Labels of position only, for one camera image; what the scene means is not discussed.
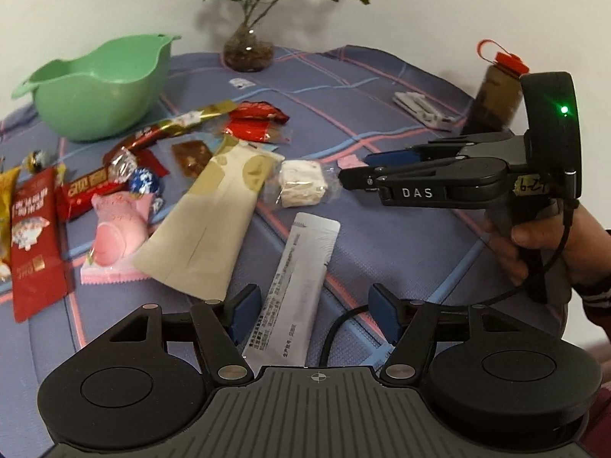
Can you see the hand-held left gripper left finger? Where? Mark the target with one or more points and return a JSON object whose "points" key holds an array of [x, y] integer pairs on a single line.
{"points": [[248, 310]]}

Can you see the red candy with clear end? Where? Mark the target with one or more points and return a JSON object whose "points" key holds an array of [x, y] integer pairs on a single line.
{"points": [[246, 129]]}

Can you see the gold and black candy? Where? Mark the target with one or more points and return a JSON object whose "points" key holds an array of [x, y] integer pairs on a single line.
{"points": [[36, 161]]}

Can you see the silver foil candy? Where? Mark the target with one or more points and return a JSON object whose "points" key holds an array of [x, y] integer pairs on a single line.
{"points": [[122, 164]]}

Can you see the red bar packet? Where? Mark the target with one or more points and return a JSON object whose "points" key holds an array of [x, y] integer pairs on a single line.
{"points": [[86, 191]]}

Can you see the yellow snack packet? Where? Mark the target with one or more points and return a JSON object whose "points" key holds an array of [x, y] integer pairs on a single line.
{"points": [[5, 219]]}

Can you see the leafy plant in glass vase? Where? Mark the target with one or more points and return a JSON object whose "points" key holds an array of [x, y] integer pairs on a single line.
{"points": [[248, 52]]}

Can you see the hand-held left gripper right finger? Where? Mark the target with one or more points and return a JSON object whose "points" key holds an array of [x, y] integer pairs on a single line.
{"points": [[382, 315]]}

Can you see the dark red and gold bar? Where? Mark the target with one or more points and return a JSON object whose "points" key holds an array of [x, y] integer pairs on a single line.
{"points": [[157, 131]]}

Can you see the pink snack packet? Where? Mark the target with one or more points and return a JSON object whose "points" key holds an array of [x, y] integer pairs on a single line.
{"points": [[114, 233]]}

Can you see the brown bottle with orange cap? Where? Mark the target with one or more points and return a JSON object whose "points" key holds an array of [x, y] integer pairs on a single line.
{"points": [[496, 95]]}

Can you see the large beige snack packet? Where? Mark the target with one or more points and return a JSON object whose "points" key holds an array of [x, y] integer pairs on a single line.
{"points": [[210, 219]]}

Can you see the brown candy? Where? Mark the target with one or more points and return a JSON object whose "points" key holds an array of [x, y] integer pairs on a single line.
{"points": [[191, 157]]}

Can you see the blue foil chocolate ball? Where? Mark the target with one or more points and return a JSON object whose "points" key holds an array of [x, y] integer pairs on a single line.
{"points": [[144, 182]]}

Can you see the white plastic pack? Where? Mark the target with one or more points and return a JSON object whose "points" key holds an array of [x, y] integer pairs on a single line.
{"points": [[422, 107]]}

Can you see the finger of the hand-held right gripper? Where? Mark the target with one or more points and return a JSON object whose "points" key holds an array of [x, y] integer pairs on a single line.
{"points": [[396, 156], [429, 186]]}

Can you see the long white sachet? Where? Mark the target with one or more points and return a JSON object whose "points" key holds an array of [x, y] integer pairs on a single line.
{"points": [[298, 286]]}

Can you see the blue plaid tablecloth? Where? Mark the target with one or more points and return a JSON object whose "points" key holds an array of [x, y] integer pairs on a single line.
{"points": [[405, 248]]}

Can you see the person's right hand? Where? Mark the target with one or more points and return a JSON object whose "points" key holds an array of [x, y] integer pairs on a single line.
{"points": [[589, 243]]}

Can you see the long red packet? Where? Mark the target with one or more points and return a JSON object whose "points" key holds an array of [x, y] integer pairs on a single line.
{"points": [[36, 243]]}

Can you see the white nougat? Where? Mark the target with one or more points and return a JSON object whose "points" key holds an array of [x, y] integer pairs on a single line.
{"points": [[303, 183]]}

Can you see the green plastic bowl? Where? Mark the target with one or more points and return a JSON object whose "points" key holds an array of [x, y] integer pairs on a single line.
{"points": [[95, 95]]}

